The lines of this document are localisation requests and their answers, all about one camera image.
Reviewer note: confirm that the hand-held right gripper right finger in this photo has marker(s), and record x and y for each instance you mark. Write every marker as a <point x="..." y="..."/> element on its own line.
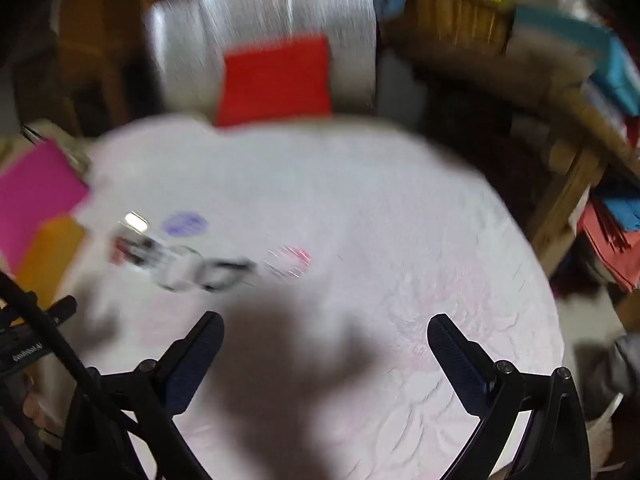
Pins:
<point x="455" y="360"/>

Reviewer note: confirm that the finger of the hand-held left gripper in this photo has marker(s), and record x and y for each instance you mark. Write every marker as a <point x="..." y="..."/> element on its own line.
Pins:
<point x="62" y="306"/>

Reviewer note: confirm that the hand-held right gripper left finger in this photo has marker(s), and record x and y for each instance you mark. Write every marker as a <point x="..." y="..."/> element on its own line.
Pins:
<point x="195" y="360"/>

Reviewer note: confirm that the orange box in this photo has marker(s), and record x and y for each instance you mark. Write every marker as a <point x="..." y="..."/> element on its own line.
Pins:
<point x="50" y="255"/>

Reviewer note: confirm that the person's left hand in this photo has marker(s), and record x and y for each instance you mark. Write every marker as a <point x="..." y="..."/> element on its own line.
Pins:
<point x="34" y="407"/>

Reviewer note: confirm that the blurred red black object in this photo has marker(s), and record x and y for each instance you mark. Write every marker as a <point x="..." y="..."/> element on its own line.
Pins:
<point x="127" y="252"/>

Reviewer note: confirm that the pink cushion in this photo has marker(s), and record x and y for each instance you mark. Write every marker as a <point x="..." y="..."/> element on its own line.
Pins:
<point x="35" y="195"/>

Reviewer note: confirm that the white blanket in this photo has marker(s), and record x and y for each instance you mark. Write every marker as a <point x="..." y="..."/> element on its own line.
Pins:
<point x="375" y="220"/>

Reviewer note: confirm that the grey cloth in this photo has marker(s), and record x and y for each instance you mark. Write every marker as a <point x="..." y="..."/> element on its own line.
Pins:
<point x="617" y="367"/>

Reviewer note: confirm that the red folders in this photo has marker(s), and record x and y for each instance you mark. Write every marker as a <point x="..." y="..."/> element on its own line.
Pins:
<point x="607" y="250"/>

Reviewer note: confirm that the wooden shelf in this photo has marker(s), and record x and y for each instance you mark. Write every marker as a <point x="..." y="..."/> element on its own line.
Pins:
<point x="570" y="180"/>

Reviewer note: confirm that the wooden side table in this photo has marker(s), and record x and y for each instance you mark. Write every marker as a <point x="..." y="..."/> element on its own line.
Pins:
<point x="95" y="35"/>

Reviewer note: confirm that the silver foil mat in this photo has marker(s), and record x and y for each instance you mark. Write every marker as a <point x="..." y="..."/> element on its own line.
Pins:
<point x="190" y="50"/>

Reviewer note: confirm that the red cushion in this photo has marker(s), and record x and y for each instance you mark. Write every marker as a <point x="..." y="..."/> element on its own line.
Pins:
<point x="275" y="80"/>

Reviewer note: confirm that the stack of books and papers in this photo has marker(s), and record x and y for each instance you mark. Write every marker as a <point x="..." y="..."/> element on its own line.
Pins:
<point x="575" y="45"/>

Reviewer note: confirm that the wicker basket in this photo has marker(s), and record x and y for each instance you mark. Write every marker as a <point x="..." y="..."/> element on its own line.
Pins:
<point x="450" y="15"/>

